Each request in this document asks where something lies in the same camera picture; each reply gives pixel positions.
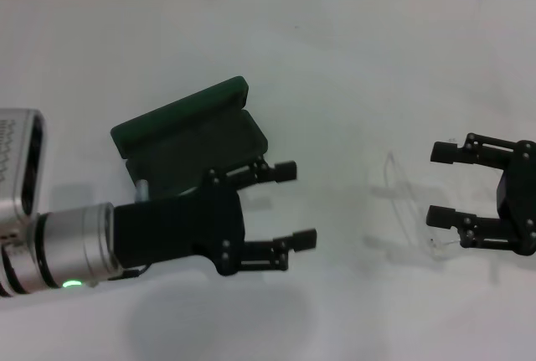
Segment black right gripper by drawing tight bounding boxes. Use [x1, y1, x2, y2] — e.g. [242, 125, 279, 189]
[425, 132, 536, 258]

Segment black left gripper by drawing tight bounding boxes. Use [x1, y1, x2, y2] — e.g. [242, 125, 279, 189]
[112, 158, 318, 277]

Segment clear frame glasses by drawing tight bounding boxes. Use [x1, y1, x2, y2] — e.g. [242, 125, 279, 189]
[368, 150, 464, 262]

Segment green glasses case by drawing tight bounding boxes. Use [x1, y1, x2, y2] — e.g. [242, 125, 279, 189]
[110, 75, 270, 204]

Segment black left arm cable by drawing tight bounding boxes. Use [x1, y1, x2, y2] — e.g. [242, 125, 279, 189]
[87, 266, 148, 287]

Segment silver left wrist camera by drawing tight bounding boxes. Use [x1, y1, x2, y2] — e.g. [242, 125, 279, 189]
[0, 108, 48, 253]

